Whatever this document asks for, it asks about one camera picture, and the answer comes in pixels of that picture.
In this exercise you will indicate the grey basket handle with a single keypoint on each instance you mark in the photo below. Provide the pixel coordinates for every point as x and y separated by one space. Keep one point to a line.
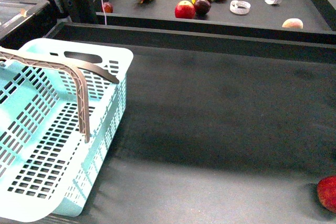
72 67

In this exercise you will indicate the light blue plastic basket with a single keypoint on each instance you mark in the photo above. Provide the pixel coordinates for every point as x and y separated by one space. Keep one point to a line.
46 166

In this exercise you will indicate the red apple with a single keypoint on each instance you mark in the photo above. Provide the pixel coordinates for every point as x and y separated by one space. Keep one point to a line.
185 9

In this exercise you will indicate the dark purple plum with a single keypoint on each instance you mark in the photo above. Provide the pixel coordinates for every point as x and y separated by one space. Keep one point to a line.
202 7

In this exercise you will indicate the small dark red fruit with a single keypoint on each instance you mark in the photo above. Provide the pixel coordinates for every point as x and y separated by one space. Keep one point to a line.
107 7

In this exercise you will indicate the pale peach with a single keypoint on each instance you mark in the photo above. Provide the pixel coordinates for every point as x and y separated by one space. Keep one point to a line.
293 23

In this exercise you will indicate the red strawberry-like fruit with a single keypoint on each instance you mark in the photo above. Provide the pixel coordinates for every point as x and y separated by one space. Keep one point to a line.
326 192

